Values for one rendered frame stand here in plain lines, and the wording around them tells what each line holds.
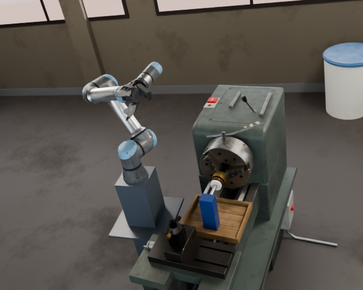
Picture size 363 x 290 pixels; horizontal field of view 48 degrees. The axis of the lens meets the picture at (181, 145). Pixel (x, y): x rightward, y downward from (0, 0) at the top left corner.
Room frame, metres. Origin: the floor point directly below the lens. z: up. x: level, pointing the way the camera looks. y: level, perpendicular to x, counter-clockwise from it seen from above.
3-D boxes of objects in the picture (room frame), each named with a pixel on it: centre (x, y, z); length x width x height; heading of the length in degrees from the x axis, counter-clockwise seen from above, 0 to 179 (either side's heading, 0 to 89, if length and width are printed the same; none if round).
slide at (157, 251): (1.47, 0.06, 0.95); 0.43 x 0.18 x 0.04; 61
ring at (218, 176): (1.86, -0.18, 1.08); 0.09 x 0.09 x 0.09; 61
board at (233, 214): (1.76, -0.12, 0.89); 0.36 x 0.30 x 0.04; 61
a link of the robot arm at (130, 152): (2.04, 0.31, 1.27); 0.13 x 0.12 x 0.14; 134
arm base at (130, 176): (2.03, 0.32, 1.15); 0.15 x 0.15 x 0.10
